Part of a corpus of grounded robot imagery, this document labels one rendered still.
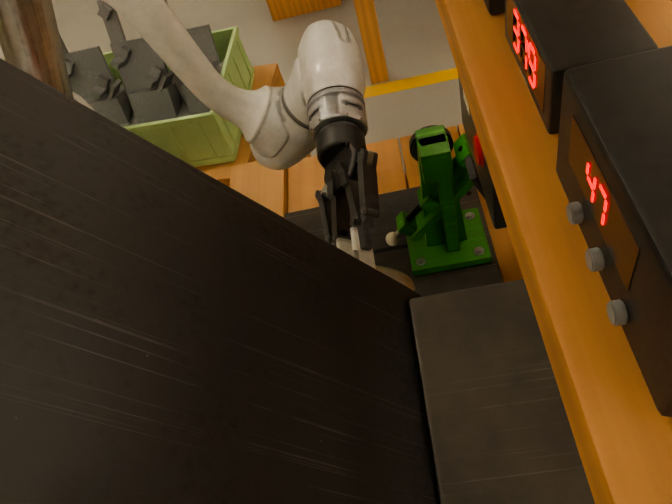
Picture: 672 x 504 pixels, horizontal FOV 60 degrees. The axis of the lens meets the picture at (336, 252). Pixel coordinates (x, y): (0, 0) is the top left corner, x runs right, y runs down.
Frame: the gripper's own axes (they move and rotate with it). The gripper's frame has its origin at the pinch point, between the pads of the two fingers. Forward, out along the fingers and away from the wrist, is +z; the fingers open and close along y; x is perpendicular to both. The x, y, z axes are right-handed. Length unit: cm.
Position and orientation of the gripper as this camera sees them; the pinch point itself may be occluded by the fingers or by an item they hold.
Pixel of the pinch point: (355, 257)
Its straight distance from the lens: 79.9
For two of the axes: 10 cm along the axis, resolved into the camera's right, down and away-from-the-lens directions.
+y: 5.4, -4.0, -7.4
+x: 8.4, 1.5, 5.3
